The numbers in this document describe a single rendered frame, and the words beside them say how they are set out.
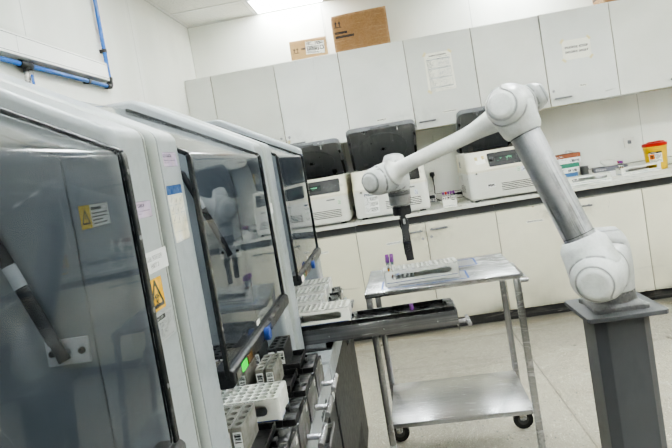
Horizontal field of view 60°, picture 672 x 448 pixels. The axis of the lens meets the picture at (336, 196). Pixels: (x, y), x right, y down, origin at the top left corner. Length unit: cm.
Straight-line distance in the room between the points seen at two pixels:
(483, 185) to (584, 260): 246
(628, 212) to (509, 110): 279
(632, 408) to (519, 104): 109
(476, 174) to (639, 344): 235
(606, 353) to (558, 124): 312
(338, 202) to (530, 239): 142
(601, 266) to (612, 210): 266
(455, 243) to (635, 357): 230
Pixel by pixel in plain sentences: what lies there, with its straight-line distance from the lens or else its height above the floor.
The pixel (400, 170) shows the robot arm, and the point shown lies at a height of 128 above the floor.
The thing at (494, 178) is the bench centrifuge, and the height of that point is 105.
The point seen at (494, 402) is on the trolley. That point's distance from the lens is 257.
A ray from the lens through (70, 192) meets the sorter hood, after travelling 70.
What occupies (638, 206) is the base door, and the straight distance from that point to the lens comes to 462.
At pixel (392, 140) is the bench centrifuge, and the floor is 145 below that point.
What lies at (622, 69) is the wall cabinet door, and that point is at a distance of 491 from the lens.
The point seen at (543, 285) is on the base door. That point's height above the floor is 23.
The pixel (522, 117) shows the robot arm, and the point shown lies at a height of 139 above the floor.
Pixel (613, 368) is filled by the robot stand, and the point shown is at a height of 51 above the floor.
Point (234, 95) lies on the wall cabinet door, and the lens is 470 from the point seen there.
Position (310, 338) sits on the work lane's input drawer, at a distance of 199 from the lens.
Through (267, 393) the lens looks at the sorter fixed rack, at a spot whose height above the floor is 86.
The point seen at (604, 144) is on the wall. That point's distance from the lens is 519.
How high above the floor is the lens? 134
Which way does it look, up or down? 3 degrees down
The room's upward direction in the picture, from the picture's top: 9 degrees counter-clockwise
